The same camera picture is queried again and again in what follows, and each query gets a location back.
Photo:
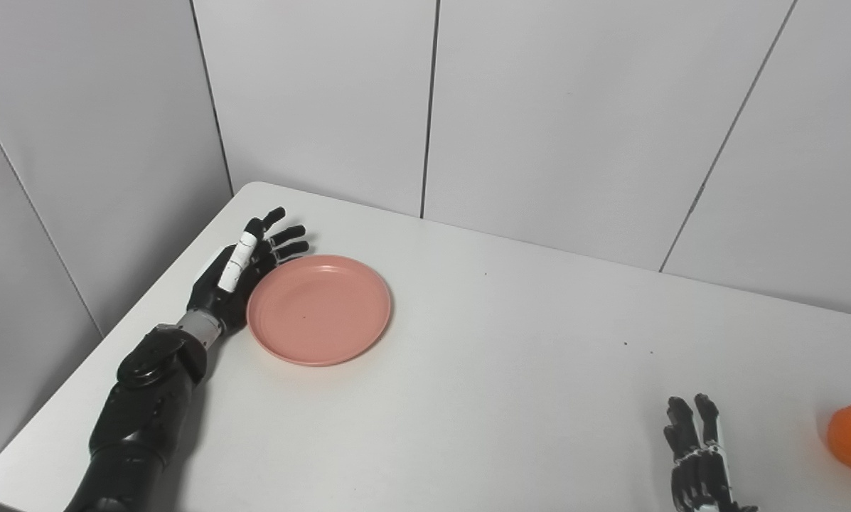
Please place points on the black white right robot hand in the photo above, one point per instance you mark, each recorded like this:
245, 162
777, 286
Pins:
699, 469

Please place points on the pink round plate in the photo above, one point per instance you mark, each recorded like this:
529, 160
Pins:
318, 311

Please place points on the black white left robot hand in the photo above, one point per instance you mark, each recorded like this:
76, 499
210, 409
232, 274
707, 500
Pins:
244, 274

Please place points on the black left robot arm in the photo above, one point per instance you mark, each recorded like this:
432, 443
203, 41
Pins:
141, 419

